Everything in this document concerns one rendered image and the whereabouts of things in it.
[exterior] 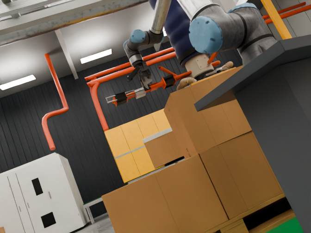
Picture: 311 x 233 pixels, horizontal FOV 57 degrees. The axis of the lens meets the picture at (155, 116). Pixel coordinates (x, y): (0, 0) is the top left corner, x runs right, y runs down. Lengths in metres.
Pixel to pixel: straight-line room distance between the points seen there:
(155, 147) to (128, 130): 5.69
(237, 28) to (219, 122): 0.70
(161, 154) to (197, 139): 1.98
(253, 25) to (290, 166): 0.59
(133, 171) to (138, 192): 7.52
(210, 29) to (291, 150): 0.55
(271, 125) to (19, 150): 12.40
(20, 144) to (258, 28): 12.37
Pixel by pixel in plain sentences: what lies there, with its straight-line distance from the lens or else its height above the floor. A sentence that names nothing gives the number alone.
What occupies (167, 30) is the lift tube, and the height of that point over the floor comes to 1.42.
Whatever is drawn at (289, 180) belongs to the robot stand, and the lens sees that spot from 1.27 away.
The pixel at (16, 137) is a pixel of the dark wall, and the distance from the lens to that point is 13.29.
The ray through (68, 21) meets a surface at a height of 4.79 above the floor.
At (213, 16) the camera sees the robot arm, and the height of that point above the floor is 1.00.
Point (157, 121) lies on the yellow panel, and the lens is 9.45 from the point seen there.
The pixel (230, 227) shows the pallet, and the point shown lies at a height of 0.11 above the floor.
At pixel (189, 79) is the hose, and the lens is 1.88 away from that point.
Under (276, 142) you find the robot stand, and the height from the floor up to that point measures 0.46.
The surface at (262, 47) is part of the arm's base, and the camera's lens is 1.26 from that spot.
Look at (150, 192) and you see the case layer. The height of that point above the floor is 0.46.
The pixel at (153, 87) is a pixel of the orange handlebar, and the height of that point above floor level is 1.06.
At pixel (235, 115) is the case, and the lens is 1.81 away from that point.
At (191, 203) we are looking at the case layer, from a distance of 1.67.
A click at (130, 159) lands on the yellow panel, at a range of 9.17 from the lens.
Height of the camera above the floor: 0.52
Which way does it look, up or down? 11 degrees up
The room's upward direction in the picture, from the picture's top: 24 degrees counter-clockwise
